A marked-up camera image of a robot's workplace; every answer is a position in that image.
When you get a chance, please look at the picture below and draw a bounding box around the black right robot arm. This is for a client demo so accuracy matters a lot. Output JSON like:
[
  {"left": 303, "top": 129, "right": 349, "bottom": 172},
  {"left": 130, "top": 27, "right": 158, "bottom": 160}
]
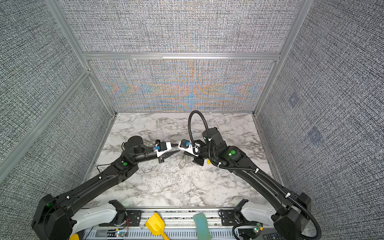
[{"left": 179, "top": 128, "right": 322, "bottom": 240}]

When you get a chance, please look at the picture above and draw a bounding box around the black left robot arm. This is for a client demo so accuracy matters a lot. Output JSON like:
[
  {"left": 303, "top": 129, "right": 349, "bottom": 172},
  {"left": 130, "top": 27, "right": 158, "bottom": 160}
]
[{"left": 32, "top": 136, "right": 178, "bottom": 240}]

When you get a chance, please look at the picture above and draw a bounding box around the yellow plastic scoop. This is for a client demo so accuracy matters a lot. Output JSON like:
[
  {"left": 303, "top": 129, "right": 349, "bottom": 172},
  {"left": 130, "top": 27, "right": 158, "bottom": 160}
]
[{"left": 145, "top": 213, "right": 170, "bottom": 240}]

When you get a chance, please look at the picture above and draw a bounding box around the teal green sponge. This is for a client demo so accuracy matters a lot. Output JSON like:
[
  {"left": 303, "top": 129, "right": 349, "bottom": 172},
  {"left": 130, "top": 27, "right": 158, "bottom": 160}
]
[{"left": 193, "top": 213, "right": 212, "bottom": 240}]

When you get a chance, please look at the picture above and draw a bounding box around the black remote control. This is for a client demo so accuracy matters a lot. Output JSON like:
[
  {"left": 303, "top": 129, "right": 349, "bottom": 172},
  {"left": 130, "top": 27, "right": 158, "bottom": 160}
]
[{"left": 263, "top": 233, "right": 284, "bottom": 240}]

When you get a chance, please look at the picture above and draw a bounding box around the yellow black work glove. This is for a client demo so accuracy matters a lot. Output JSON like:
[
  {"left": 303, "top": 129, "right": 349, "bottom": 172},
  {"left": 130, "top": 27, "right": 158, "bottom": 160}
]
[{"left": 69, "top": 234, "right": 80, "bottom": 240}]

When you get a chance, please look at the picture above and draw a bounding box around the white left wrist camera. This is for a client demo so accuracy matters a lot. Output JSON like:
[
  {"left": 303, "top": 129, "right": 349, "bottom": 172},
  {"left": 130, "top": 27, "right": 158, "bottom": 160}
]
[{"left": 153, "top": 140, "right": 172, "bottom": 157}]

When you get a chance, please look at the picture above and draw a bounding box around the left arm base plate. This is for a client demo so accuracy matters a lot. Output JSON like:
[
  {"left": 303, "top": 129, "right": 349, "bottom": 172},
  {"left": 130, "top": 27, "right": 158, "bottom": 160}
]
[{"left": 99, "top": 210, "right": 142, "bottom": 228}]

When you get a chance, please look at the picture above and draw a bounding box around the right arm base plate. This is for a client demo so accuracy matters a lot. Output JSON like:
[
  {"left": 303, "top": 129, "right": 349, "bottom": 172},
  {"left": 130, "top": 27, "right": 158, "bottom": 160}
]
[{"left": 218, "top": 209, "right": 243, "bottom": 227}]

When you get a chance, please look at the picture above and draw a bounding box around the black corrugated cable conduit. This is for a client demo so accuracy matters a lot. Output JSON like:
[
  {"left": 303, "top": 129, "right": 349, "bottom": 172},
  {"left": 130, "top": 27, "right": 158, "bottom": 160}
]
[{"left": 187, "top": 110, "right": 322, "bottom": 240}]

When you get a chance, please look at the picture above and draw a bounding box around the aluminium horizontal frame bar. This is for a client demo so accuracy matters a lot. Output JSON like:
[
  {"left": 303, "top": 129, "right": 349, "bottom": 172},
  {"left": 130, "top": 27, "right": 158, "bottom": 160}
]
[{"left": 83, "top": 52, "right": 281, "bottom": 61}]

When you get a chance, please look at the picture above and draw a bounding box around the aluminium corner frame post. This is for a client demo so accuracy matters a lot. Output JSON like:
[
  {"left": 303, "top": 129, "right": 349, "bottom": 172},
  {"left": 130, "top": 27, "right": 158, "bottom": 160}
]
[{"left": 45, "top": 1, "right": 117, "bottom": 116}]

